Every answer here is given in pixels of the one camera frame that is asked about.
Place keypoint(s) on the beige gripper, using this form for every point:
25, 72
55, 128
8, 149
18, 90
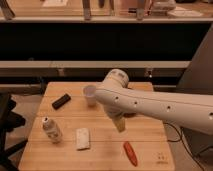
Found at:
119, 123

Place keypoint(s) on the small white bottle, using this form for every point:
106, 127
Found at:
52, 130

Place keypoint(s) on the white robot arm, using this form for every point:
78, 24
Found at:
193, 111

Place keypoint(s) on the green ceramic bowl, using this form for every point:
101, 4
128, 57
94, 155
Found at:
129, 115

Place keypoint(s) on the red chili pepper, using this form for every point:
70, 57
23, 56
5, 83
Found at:
130, 153

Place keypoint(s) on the white paper cup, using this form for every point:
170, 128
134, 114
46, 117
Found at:
89, 94

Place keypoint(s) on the black rectangular block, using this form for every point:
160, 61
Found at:
61, 101

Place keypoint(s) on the black office chair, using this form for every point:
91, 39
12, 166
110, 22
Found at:
9, 120

